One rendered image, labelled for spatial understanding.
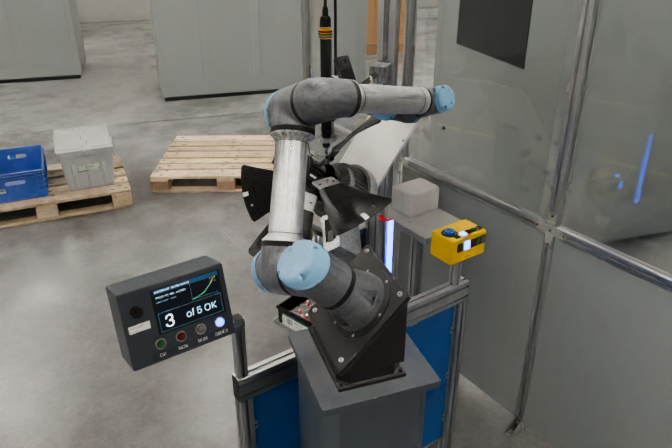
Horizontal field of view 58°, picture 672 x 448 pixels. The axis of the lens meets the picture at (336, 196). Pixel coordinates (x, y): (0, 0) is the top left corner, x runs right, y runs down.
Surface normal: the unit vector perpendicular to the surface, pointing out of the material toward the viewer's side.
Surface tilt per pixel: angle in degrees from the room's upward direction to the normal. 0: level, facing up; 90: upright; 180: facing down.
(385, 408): 90
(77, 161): 95
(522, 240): 90
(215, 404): 0
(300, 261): 43
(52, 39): 90
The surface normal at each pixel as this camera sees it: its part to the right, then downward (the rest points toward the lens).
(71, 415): 0.00, -0.91
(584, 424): -0.83, 0.24
